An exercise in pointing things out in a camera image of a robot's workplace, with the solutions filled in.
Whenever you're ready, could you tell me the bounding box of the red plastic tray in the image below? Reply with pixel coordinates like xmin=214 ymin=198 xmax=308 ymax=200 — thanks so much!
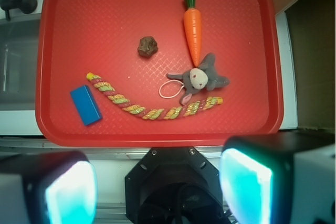
xmin=36 ymin=0 xmax=284 ymax=147

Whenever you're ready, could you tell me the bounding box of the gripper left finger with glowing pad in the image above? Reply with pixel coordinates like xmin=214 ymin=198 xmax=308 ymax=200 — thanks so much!
xmin=1 ymin=151 xmax=98 ymax=223

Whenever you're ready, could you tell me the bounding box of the blue rectangular block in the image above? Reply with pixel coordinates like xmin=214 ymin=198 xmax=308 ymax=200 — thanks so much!
xmin=70 ymin=85 xmax=102 ymax=126

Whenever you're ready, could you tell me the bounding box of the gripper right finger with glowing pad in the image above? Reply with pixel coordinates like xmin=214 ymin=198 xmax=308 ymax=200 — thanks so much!
xmin=219 ymin=131 xmax=335 ymax=223

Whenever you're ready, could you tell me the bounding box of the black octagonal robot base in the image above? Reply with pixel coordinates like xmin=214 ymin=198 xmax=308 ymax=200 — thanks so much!
xmin=124 ymin=147 xmax=230 ymax=223

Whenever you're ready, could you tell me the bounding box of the twisted red yellow rope toy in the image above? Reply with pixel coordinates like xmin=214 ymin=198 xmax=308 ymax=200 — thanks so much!
xmin=86 ymin=72 xmax=223 ymax=121

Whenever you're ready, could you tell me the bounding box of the grey plush bunny keychain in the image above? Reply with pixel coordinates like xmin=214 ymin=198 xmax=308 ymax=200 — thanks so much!
xmin=159 ymin=53 xmax=230 ymax=105

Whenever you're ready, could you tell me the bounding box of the orange toy carrot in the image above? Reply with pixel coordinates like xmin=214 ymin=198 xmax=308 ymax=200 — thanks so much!
xmin=183 ymin=0 xmax=202 ymax=67

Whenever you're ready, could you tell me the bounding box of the brown rock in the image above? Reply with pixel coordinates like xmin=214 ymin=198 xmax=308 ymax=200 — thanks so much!
xmin=137 ymin=36 xmax=158 ymax=58

